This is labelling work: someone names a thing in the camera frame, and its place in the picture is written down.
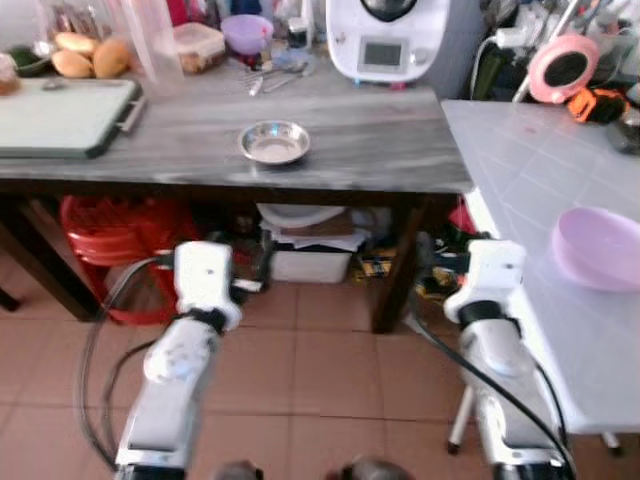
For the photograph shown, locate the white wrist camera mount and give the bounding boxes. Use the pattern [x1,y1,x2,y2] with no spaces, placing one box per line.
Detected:
[173,241,244,332]
[443,240,528,327]

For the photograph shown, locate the robot left leg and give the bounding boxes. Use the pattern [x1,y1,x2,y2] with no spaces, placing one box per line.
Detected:
[214,460,267,480]

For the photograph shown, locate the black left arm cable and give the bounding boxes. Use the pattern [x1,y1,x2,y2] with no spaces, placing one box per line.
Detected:
[77,258,176,472]

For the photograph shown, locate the pale green cutting board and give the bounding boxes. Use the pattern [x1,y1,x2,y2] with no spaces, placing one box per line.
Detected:
[0,77,147,161]

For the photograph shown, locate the white folding table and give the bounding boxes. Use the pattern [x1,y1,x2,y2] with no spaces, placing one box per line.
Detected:
[440,98,640,457]

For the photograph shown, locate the white plastic storage bin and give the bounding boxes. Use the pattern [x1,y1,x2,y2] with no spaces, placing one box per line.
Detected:
[270,245,354,284]

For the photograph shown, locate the purple plastic bowl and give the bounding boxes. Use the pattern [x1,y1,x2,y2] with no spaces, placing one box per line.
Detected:
[220,14,275,56]

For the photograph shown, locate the pink plastic bowl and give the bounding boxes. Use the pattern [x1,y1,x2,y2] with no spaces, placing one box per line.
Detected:
[550,206,640,293]

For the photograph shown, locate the robot leg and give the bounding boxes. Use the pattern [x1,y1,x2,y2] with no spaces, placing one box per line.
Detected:
[214,460,267,480]
[340,457,417,480]

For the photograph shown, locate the golden bread roll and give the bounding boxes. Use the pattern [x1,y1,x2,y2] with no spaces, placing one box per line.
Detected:
[92,38,133,79]
[50,50,94,79]
[55,32,98,56]

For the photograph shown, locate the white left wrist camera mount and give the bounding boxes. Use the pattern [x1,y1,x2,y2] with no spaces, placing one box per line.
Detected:
[173,241,244,332]

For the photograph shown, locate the round steel plate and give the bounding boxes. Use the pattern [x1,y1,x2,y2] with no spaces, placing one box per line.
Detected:
[238,120,312,166]

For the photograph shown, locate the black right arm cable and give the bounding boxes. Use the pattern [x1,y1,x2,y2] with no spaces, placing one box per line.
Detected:
[405,265,579,477]

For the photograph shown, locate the red plastic stool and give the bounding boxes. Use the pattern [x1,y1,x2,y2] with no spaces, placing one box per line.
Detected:
[60,195,201,327]

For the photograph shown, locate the orange and black tool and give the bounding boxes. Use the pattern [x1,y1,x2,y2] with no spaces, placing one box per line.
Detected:
[565,87,627,125]

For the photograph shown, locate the silver metal spoon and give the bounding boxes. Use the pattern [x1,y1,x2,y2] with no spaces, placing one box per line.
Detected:
[245,62,309,97]

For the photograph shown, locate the white power adapter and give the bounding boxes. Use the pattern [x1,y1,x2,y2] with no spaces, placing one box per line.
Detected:
[492,25,532,50]

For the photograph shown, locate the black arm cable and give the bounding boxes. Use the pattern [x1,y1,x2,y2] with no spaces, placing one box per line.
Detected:
[405,265,579,477]
[77,258,176,472]

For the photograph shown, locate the clear plastic food container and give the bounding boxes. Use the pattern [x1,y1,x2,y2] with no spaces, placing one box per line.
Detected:
[175,22,227,74]

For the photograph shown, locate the robot right leg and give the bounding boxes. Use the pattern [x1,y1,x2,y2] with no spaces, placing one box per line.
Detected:
[340,457,417,480]

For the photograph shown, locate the grey wooden table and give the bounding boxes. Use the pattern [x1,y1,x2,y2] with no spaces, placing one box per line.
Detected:
[0,55,473,336]

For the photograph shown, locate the clear plastic pitcher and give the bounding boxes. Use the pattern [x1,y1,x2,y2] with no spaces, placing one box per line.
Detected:
[120,0,187,87]

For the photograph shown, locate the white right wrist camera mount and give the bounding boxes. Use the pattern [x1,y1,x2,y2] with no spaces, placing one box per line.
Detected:
[443,240,528,327]

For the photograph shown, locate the white kitchen appliance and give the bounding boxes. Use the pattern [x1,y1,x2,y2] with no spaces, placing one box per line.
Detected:
[326,0,453,87]

